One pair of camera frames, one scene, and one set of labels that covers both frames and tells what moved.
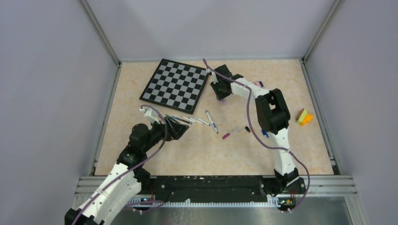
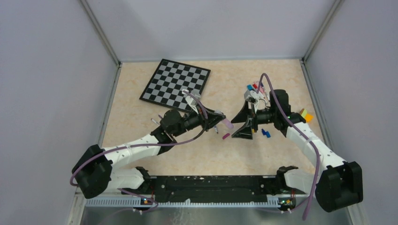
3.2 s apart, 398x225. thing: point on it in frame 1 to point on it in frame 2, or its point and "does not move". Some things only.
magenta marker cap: x=225 y=136 does not move
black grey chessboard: x=176 y=85 does not move
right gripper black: x=214 y=86 to x=245 y=131
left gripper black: x=175 y=130 to x=214 y=117
